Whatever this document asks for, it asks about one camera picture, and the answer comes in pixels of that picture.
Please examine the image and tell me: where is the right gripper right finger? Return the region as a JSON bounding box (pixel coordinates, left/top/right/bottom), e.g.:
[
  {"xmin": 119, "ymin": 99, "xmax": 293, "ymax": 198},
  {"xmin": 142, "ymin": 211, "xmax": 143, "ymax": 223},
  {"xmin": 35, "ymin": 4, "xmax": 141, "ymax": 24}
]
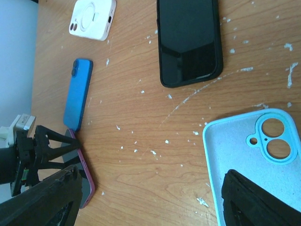
[{"xmin": 222, "ymin": 169, "xmax": 301, "ymax": 226}]

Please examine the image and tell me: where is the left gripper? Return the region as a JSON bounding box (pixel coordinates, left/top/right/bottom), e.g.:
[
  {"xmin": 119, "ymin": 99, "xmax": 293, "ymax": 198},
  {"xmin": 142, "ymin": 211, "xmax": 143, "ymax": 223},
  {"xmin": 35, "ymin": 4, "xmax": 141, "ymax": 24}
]
[{"xmin": 10, "ymin": 125, "xmax": 80, "ymax": 197}]

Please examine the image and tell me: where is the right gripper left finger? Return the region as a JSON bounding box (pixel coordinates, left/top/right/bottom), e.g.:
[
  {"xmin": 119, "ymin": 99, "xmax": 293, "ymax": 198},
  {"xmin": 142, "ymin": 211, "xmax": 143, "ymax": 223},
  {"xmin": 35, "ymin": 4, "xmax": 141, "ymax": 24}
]
[{"xmin": 0, "ymin": 165, "xmax": 82, "ymax": 226}]

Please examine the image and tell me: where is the dark red-edged phone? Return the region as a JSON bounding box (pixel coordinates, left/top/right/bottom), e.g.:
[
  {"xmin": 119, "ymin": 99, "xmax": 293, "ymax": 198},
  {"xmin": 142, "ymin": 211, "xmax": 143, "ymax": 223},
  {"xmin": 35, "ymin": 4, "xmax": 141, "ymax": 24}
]
[{"xmin": 60, "ymin": 128, "xmax": 96, "ymax": 210}]

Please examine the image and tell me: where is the light blue phone case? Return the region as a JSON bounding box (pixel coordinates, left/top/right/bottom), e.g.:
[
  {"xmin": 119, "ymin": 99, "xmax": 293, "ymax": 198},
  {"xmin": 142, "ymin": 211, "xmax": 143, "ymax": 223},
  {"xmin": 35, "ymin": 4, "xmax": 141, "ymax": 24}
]
[{"xmin": 203, "ymin": 108, "xmax": 301, "ymax": 226}]

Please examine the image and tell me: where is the blue phone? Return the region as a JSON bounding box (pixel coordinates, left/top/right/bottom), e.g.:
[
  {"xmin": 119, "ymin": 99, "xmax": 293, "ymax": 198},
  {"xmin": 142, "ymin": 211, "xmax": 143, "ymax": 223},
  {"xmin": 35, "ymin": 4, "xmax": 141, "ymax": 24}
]
[{"xmin": 63, "ymin": 58, "xmax": 93, "ymax": 131}]

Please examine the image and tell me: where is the black phone case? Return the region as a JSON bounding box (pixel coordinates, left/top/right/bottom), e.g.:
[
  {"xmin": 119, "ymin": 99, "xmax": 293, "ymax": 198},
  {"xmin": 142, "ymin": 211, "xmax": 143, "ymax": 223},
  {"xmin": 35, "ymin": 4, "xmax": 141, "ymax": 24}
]
[{"xmin": 156, "ymin": 0, "xmax": 224, "ymax": 89}]

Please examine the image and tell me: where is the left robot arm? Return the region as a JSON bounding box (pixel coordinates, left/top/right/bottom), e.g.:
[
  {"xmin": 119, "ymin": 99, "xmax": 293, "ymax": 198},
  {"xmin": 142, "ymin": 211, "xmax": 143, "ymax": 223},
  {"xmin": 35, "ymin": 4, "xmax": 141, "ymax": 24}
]
[{"xmin": 0, "ymin": 125, "xmax": 81, "ymax": 197}]

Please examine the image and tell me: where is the pink phone case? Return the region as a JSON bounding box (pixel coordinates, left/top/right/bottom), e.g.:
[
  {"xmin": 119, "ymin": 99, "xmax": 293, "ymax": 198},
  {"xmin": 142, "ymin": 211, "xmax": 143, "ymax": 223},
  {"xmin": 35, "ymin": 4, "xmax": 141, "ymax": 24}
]
[{"xmin": 69, "ymin": 0, "xmax": 117, "ymax": 41}]

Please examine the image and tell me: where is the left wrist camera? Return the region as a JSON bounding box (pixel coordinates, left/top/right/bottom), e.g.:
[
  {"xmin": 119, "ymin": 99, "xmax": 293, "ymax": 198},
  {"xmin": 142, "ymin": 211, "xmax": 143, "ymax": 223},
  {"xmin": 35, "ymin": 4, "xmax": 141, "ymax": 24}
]
[{"xmin": 0, "ymin": 114, "xmax": 36, "ymax": 147}]

